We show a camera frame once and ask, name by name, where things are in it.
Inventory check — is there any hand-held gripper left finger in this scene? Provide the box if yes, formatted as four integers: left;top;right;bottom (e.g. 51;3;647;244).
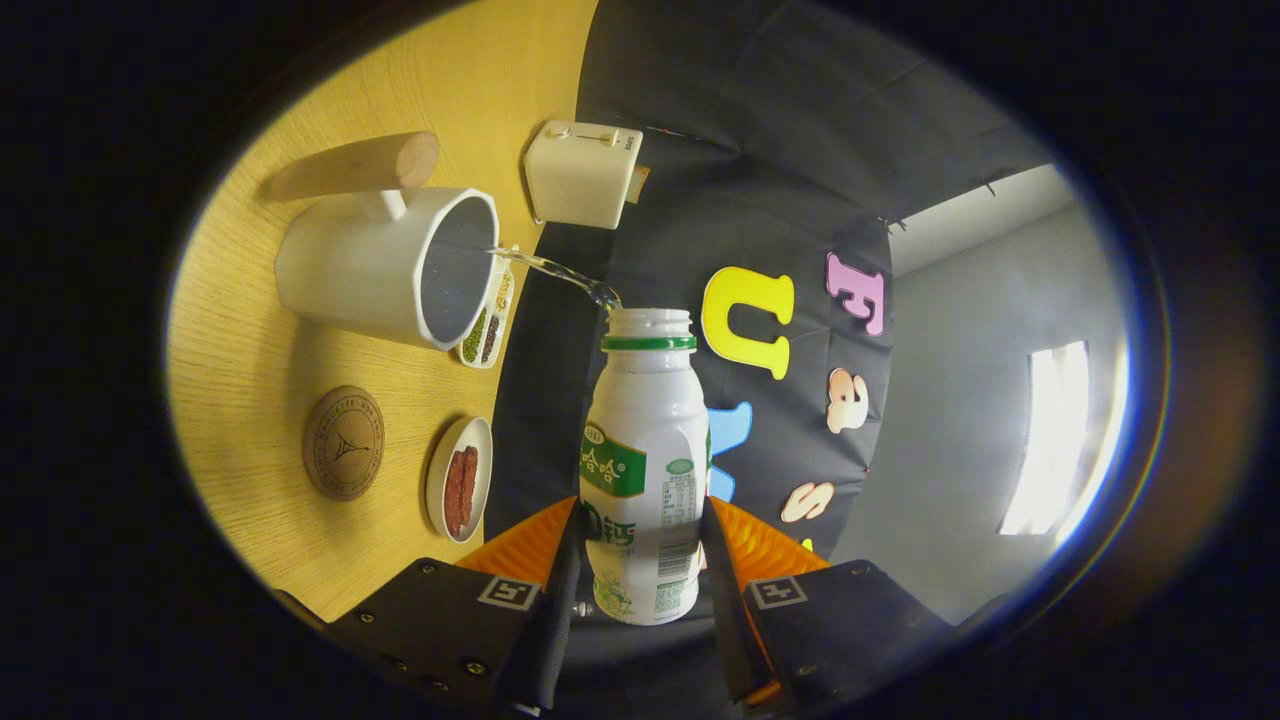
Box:
330;495;583;717

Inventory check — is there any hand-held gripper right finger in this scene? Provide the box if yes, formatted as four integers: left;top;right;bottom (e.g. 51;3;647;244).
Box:
700;495;956;717

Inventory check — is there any white juice bottle green label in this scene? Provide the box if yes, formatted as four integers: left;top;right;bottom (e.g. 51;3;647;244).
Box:
579;307;712;627

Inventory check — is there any round wooden coaster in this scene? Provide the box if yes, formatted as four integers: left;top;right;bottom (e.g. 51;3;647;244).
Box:
302;385;386;502

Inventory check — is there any white cup with wooden handle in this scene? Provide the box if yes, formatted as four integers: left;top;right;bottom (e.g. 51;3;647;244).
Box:
262;131;501;353

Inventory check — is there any red sausage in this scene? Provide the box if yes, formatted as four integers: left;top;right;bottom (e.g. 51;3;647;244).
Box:
443;450;466;539
458;446;481;531

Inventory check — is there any white round plate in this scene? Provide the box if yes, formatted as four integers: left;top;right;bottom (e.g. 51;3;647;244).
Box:
425;415;494;545

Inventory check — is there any white divided dish with beans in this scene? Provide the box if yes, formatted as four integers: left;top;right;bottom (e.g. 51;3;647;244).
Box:
457;262;516;370

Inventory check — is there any wooden table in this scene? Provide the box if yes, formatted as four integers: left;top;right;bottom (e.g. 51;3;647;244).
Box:
165;0;601;623

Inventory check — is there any cream toaster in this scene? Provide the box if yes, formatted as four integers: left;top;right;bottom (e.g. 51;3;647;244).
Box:
523;120;644;231

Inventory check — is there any black backdrop cloth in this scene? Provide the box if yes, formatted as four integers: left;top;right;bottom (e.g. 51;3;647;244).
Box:
483;0;1056;701

